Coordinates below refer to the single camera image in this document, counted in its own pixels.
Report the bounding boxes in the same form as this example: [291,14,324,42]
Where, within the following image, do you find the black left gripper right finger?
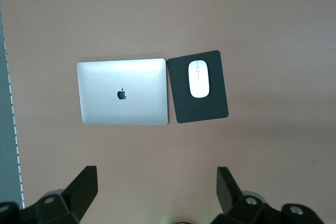
[212,166,324,224]

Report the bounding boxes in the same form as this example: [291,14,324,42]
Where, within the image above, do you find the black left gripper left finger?
[20,165,99,224]

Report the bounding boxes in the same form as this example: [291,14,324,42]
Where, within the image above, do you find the white computer mouse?
[187,59,210,99]

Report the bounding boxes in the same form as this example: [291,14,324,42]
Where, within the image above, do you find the black mouse pad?
[166,49,229,124]

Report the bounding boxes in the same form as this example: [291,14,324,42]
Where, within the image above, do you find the silver closed laptop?
[76,58,169,126]

